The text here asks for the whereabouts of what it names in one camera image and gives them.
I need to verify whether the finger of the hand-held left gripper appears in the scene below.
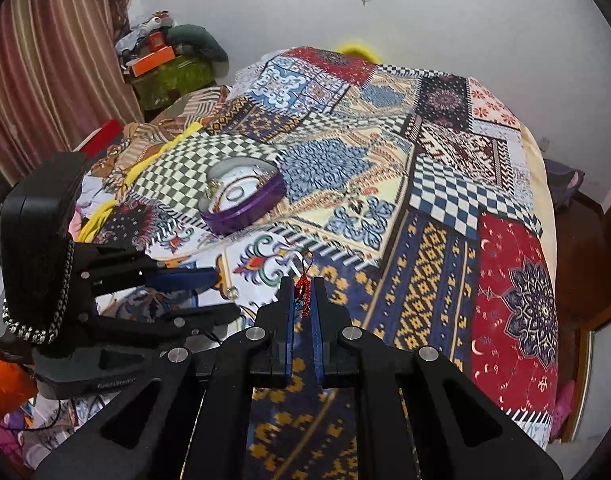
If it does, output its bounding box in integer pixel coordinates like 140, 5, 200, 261
92, 304, 244, 350
72, 251, 221, 303

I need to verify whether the large red box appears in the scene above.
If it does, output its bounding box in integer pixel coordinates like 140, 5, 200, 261
72, 119, 124, 154

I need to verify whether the purple heart-shaped tin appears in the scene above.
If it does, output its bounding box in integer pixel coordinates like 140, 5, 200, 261
198, 156, 287, 236

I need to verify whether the striped brown curtain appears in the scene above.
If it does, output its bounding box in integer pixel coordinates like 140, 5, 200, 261
0, 0, 146, 181

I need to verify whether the pink slipper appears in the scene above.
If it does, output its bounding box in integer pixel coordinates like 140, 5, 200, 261
549, 380, 577, 442

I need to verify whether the pile of clutter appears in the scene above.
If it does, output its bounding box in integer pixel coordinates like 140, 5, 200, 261
116, 10, 177, 61

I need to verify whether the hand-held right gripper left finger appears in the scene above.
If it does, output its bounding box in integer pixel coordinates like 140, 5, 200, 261
34, 276, 296, 480

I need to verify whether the yellow pillow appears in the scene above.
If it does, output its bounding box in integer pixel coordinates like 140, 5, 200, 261
335, 40, 387, 64

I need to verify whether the orange striped quilt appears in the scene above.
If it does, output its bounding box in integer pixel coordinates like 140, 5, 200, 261
98, 85, 232, 171

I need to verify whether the green cloth-covered cabinet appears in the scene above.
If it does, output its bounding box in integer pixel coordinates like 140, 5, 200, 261
128, 55, 219, 112

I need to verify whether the colourful patchwork blanket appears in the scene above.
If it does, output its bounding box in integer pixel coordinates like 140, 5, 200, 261
92, 46, 559, 480

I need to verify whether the cream bedsheet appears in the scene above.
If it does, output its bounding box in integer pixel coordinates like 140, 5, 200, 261
515, 122, 559, 446

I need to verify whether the dark green cushion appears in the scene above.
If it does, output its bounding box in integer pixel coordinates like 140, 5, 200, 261
166, 24, 230, 79

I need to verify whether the yellow cloth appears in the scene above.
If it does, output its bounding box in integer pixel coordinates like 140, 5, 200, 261
78, 122, 207, 242

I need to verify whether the long orange box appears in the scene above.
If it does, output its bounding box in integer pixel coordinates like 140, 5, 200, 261
125, 46, 177, 77

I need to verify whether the black silver chain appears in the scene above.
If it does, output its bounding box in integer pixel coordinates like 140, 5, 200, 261
0, 237, 79, 346

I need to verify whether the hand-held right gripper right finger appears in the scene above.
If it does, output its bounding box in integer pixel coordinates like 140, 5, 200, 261
310, 276, 567, 480

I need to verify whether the dark purple cloth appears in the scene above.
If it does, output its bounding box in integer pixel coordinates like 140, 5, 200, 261
542, 157, 587, 209

